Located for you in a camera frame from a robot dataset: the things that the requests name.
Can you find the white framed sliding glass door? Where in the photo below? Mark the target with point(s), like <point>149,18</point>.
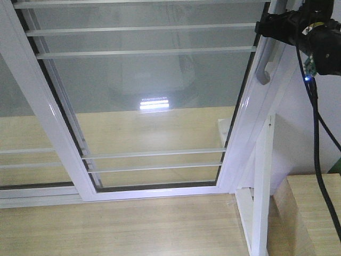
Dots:
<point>136,97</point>

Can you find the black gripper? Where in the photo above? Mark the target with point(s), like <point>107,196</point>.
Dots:
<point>282,27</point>

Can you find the grey door handle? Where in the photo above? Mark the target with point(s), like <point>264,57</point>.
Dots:
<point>262,75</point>

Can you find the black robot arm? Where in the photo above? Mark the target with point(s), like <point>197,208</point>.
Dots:
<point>312,29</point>

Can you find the white fixed glass door panel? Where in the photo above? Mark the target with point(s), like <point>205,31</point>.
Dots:
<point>31,171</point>

